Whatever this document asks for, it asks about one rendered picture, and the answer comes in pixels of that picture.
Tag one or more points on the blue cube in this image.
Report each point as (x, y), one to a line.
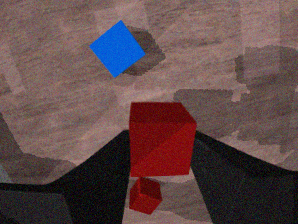
(117, 49)

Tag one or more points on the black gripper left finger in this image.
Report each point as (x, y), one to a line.
(92, 193)

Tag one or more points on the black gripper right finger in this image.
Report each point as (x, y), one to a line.
(239, 189)

